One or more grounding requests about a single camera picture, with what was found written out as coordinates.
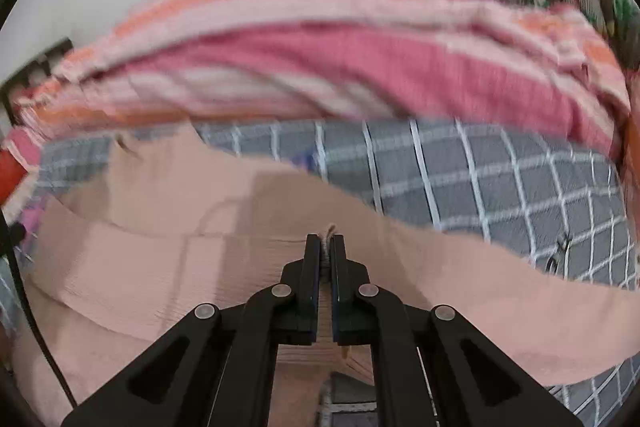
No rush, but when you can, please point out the pink knitted sweater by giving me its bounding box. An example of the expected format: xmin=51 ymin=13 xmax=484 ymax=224
xmin=26 ymin=124 xmax=639 ymax=426

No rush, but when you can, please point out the grey checked bed sheet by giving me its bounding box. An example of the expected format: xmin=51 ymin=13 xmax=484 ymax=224
xmin=0 ymin=118 xmax=640 ymax=427

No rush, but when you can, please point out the pink orange striped blanket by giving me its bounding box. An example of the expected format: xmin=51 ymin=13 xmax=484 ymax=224
xmin=12 ymin=0 xmax=631 ymax=157

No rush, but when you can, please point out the black cable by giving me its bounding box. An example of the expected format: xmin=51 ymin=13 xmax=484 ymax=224
xmin=0 ymin=208 xmax=79 ymax=410

